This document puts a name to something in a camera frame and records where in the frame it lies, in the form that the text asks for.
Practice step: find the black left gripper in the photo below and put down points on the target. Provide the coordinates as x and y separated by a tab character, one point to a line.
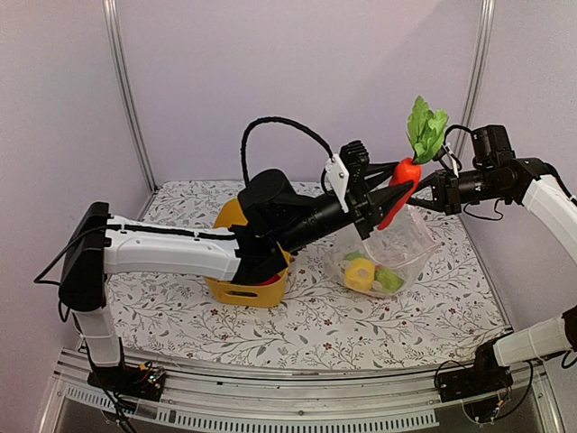
373	206

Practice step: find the aluminium frame post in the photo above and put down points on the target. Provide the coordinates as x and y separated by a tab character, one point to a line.
480	56
114	35

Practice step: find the clear zip top bag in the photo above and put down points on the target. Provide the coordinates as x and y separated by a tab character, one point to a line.
404	247

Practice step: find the red apple near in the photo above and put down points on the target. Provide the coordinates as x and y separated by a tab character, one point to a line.
270	281

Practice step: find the right aluminium frame post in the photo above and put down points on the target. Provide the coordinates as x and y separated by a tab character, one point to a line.
480	56

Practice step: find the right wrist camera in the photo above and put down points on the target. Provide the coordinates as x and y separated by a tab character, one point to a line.
448	160

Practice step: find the yellow plastic basket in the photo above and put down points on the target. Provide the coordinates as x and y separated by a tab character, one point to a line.
254	296

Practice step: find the green apple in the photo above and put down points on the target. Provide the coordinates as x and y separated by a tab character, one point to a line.
387	281
354	256

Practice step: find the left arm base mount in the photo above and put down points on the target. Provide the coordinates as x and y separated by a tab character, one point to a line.
145	382

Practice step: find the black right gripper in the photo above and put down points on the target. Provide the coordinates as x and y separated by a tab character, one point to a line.
446	190

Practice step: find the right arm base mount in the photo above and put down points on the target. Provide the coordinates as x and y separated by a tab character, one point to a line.
484	376

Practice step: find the floral table mat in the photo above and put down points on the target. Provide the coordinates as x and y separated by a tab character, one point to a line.
319	324

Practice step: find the yellow lemon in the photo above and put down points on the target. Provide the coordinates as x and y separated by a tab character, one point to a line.
359	274

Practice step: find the left aluminium frame post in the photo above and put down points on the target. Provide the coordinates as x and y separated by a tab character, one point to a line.
114	35

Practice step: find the front aluminium rail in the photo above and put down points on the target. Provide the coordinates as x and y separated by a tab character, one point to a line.
212	397

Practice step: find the orange carrot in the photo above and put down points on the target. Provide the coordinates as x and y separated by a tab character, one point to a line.
425	133

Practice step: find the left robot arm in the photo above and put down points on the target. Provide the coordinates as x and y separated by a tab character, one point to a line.
104	244

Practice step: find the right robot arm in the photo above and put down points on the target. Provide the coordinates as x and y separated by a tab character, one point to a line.
521	220

